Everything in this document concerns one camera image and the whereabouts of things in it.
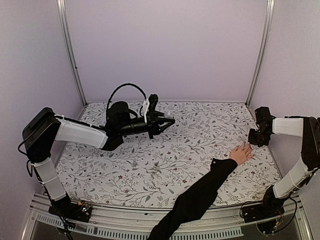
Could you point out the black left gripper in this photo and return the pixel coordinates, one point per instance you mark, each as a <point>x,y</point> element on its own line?
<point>155,126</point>

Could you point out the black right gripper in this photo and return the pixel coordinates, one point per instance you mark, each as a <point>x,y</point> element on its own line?
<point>252,140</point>

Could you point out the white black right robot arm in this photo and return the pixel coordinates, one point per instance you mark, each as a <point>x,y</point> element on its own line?
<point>302,152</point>

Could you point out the black sleeved forearm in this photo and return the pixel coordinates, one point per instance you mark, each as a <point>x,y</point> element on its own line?
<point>192,204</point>

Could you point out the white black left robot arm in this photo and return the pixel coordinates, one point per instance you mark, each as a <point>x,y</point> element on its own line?
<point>48,127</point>

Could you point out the person's bare hand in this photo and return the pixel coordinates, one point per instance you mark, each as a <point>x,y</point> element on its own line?
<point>241,153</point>

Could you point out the floral patterned table mat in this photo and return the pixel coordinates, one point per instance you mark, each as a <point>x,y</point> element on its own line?
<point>152,173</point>

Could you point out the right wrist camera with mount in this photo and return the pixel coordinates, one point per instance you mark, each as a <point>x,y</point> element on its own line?
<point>263,117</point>

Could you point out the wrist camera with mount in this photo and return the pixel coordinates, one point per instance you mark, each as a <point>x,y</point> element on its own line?
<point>148,105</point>
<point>263,117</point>

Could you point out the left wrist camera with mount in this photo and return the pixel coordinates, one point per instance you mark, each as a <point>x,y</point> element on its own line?
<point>148,105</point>

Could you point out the aluminium front rail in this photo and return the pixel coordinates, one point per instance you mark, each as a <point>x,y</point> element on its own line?
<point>111,222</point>

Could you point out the right aluminium frame post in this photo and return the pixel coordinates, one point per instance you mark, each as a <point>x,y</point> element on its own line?
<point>270,5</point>

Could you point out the aluminium frame post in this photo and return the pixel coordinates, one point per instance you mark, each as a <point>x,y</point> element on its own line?
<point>61,7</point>
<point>270,5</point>

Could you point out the left aluminium frame post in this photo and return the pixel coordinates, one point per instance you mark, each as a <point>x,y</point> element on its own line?
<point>61,7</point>

